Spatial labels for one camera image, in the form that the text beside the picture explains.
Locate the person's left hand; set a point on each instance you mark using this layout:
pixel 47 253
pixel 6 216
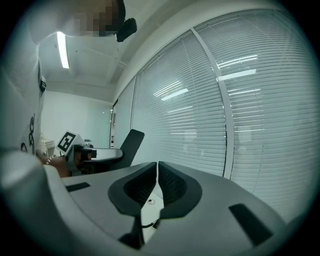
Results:
pixel 79 158

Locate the person's white printed t-shirt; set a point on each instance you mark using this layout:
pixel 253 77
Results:
pixel 20 100

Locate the person's head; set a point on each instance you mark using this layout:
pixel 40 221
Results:
pixel 95 17

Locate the white table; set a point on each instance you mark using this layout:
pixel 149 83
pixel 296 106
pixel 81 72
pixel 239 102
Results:
pixel 150 212

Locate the person's left forearm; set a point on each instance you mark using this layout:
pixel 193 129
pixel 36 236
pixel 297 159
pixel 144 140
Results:
pixel 58 167

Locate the clear glass panel white frame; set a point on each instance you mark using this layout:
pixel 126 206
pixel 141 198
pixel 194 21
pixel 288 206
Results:
pixel 113 125

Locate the white partition post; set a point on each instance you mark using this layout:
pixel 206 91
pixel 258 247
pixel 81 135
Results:
pixel 225 100

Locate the ceiling strip light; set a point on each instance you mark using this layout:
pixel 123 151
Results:
pixel 63 50

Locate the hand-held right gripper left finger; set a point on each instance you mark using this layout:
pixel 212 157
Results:
pixel 100 200

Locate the white venetian blind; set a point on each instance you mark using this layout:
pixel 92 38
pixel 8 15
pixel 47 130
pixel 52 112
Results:
pixel 270 112
pixel 125 112
pixel 180 112

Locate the black telephone handset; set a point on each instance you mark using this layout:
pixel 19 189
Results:
pixel 133 142

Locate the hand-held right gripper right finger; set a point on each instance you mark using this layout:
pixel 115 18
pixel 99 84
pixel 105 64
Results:
pixel 212 225

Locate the white plastic basket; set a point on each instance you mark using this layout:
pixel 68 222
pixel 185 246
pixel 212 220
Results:
pixel 47 147

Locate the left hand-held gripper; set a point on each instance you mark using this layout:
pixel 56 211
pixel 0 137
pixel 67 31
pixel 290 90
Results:
pixel 66 142

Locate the black head-worn camera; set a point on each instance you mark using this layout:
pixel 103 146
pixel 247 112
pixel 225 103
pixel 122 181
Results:
pixel 127 28

